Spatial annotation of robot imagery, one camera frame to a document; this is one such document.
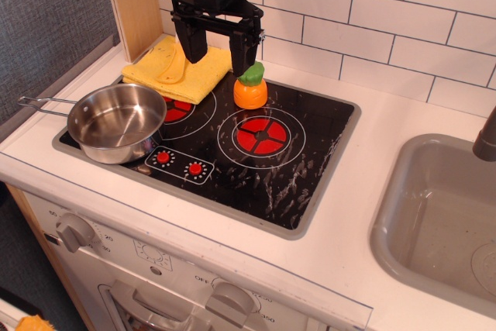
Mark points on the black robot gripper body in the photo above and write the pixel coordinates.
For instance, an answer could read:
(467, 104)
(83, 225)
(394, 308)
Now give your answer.
(193, 18)

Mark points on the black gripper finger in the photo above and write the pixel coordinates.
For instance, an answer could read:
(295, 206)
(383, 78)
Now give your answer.
(193, 42)
(243, 45)

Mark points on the silver steel pan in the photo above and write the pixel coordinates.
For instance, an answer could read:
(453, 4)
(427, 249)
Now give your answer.
(116, 124)

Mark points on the yellow folded cloth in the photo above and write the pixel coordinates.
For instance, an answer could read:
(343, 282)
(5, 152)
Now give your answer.
(165, 69)

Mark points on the orange toy carrot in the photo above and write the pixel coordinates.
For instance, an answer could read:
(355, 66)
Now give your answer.
(250, 89)

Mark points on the black toy stove top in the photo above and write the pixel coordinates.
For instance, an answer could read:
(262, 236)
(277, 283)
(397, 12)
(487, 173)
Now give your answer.
(265, 167)

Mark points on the grey left oven knob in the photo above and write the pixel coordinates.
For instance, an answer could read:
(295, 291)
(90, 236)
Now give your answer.
(74, 232)

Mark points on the grey oven knob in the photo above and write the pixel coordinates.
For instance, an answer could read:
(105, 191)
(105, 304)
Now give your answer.
(74, 232)
(230, 303)

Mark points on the grey right oven knob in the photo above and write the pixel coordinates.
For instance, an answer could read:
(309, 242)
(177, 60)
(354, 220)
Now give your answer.
(230, 303)

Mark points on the grey faucet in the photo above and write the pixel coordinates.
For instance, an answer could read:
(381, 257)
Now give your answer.
(484, 146)

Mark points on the grey sink basin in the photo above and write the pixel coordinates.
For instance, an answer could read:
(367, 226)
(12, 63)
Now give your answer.
(435, 227)

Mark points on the orange object bottom left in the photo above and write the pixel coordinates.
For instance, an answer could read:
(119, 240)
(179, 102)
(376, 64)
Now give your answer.
(34, 323)

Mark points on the grey oven door handle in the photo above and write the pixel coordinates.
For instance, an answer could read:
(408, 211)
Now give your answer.
(138, 311)

